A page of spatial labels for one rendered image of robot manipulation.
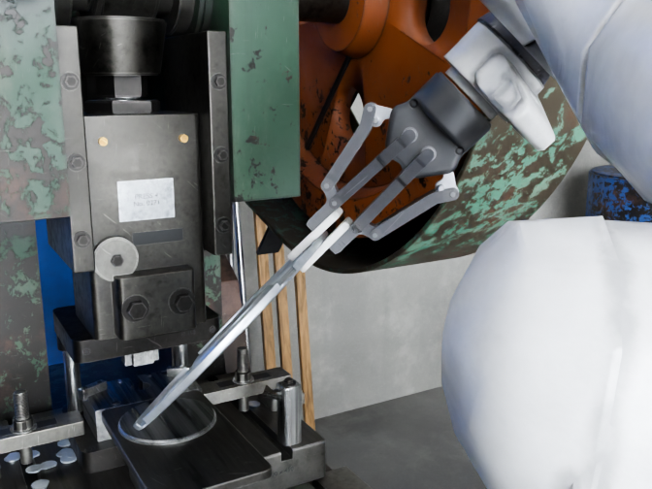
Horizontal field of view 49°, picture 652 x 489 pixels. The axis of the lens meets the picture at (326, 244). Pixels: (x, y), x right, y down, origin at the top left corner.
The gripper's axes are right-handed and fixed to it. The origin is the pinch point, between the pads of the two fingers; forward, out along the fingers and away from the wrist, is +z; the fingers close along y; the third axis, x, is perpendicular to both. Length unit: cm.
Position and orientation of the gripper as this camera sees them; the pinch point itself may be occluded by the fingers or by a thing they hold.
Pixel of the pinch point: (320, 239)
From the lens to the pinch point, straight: 73.7
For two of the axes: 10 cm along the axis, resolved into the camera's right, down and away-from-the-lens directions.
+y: -7.0, -7.1, -0.6
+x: -1.5, 2.2, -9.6
